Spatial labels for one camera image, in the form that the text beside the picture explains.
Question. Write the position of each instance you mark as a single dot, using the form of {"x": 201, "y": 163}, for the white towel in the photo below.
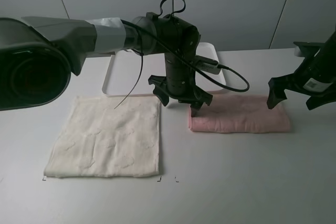
{"x": 103, "y": 138}

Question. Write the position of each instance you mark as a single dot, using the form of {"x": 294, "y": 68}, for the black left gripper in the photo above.
{"x": 179, "y": 84}

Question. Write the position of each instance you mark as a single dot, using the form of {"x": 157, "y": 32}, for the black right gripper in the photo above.
{"x": 314, "y": 77}

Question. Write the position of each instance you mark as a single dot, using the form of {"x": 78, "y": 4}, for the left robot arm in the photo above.
{"x": 40, "y": 54}

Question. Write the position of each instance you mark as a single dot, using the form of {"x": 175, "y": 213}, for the white plastic tray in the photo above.
{"x": 124, "y": 69}

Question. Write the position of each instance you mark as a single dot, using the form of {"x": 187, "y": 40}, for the pink towel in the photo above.
{"x": 230, "y": 113}

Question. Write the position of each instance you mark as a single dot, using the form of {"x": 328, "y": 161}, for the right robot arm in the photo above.
{"x": 314, "y": 77}

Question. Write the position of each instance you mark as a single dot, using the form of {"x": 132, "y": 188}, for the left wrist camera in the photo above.
{"x": 207, "y": 65}

